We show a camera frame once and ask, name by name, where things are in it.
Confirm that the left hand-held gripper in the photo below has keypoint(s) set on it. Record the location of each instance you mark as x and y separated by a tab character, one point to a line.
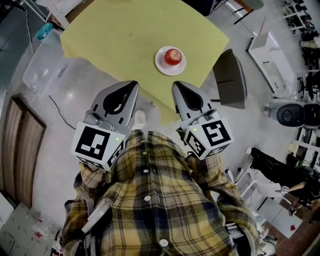
92	142

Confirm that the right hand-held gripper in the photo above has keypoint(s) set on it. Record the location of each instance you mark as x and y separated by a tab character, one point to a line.
212	135

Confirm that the white plate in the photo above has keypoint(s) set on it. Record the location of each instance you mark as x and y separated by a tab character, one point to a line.
170	70

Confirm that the red apple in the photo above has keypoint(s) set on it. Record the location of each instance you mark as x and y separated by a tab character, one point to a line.
172	57

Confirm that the person's right forearm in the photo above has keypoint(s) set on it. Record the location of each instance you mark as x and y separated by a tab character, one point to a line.
205	168

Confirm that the person's left forearm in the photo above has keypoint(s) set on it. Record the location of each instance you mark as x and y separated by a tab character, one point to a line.
90	177

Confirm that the person's white shoe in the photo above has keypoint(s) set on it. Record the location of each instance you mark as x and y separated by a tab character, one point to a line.
140	118

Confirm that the grey upholstered chair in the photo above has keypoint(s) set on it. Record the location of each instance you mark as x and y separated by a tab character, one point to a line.
230	80

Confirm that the yellow tablecloth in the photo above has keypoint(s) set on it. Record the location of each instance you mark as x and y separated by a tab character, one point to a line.
120	42

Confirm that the clear plastic storage bin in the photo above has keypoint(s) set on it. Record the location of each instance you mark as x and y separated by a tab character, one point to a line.
45	67

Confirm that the white open crate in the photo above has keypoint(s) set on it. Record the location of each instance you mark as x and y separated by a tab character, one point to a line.
270	57

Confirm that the dark blue chair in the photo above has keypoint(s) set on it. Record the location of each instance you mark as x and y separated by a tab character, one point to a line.
200	6

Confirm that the white office chair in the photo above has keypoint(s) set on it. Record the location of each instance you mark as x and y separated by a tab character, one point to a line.
250	182

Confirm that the yellow plaid shirt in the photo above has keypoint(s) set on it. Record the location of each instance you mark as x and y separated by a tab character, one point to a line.
155	200

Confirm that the black jacket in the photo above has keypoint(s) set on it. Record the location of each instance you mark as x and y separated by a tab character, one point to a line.
275	165

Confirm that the teal plastic object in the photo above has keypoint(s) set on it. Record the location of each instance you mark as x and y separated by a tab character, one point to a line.
45	31

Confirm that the brown wooden board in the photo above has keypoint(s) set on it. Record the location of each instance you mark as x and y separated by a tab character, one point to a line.
22	150

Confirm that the white clip-on device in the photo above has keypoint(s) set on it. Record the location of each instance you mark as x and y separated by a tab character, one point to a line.
96	216

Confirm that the white metal shelf rack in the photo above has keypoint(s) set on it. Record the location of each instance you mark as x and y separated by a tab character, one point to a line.
55	12

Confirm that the white cabinet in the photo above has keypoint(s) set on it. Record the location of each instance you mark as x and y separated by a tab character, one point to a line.
277	215

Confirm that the pile of small packets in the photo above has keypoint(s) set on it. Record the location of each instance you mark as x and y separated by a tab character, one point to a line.
30	232

